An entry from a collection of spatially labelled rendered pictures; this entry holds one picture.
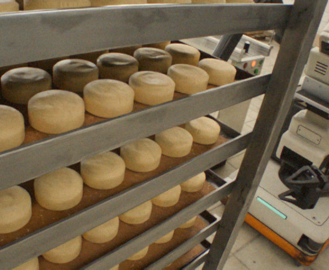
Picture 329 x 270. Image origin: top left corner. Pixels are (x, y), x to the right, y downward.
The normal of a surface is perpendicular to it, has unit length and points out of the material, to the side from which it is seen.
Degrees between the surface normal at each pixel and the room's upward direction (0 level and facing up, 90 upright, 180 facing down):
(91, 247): 0
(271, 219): 90
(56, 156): 90
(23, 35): 90
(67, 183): 0
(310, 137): 98
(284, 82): 90
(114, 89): 0
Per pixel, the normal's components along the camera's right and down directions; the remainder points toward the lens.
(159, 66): 0.34, 0.55
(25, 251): 0.67, 0.48
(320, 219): 0.15, -0.83
